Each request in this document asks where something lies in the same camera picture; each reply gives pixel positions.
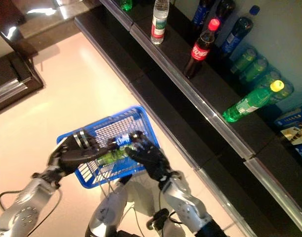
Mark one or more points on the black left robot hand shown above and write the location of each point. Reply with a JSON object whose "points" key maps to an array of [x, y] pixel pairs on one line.
{"points": [[74, 155]]}

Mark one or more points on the biscuit box with gold picture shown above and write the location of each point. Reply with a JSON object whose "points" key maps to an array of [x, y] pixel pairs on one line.
{"points": [[296, 134]]}

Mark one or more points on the blue plastic shopping basket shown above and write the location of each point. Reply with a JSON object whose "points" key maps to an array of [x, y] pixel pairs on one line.
{"points": [[126, 174]]}

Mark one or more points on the clear water bottle red label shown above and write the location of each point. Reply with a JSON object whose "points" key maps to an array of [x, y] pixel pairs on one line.
{"points": [[158, 27]]}

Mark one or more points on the silver left robot leg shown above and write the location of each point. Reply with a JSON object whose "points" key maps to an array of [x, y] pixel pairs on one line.
{"points": [[106, 209]]}

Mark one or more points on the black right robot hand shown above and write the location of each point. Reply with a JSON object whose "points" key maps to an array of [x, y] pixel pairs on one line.
{"points": [[153, 160]]}

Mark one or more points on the green Sprite bottle yellow cap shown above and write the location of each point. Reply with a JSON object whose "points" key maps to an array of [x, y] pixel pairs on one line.
{"points": [[126, 5], [249, 103]]}

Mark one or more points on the small Pepsi cola bottle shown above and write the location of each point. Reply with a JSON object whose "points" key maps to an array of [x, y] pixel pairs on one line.
{"points": [[123, 141]]}

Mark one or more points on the dark low display shelf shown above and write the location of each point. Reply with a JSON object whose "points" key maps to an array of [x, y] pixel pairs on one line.
{"points": [[12, 71]]}

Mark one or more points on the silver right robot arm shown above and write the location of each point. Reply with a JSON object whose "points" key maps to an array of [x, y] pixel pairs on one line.
{"points": [[183, 202]]}

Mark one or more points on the Coca-Cola bottle red cap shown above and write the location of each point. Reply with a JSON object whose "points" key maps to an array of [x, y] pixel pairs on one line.
{"points": [[200, 50]]}

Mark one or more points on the clear plastic price rail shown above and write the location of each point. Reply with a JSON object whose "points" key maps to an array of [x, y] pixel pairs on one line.
{"points": [[225, 202], [189, 91], [276, 190], [116, 12]]}

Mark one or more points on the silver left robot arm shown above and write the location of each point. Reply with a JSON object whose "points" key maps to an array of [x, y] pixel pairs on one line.
{"points": [[24, 209]]}

